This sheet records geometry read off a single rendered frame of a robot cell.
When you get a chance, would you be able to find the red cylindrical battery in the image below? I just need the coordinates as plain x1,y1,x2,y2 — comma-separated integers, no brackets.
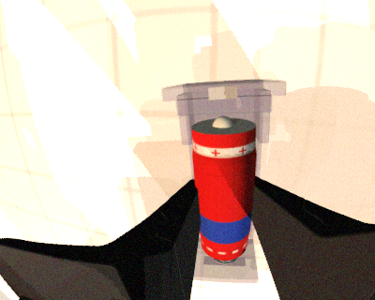
192,116,258,260

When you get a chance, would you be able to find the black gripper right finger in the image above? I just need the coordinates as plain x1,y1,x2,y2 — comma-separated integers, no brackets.
251,175,375,300

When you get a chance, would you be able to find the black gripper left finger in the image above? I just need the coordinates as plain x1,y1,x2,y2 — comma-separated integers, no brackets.
0,179,200,300

